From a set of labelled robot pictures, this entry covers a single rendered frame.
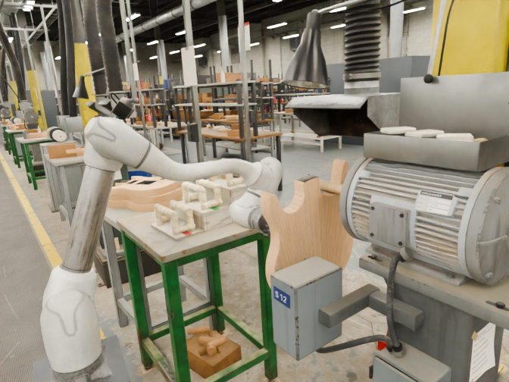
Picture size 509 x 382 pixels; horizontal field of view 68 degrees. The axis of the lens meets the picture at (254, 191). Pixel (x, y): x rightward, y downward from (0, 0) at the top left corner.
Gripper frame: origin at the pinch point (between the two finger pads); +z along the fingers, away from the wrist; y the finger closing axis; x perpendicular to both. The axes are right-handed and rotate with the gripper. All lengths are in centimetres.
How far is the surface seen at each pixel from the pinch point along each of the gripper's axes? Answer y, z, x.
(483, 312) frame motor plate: 4, 56, 3
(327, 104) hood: -8.7, 6.2, 41.5
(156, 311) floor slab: 12, -164, -110
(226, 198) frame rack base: -12, -70, -6
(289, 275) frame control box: 23.9, 20.3, 6.7
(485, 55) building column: -101, 7, 43
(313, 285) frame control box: 21.4, 25.8, 5.0
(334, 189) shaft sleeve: -7.9, 6.8, 15.9
